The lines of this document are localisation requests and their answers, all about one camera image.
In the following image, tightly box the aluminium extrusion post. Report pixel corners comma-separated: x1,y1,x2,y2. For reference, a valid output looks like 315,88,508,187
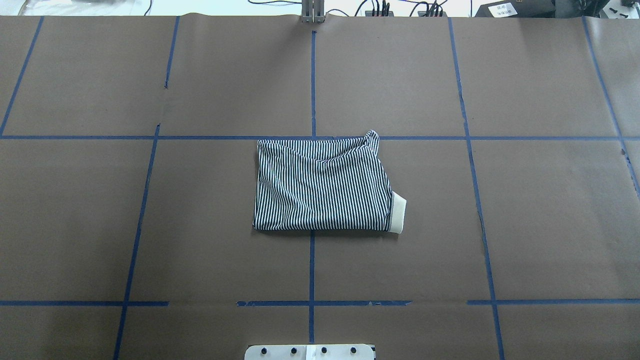
301,0,326,24

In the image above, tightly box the navy white striped polo shirt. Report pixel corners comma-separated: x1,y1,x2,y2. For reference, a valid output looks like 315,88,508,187
253,130,407,234

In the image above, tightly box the black rectangular box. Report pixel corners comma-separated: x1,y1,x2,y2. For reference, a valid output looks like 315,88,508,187
473,0,556,18

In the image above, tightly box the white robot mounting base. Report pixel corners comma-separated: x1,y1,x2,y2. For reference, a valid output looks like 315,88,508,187
244,343,377,360

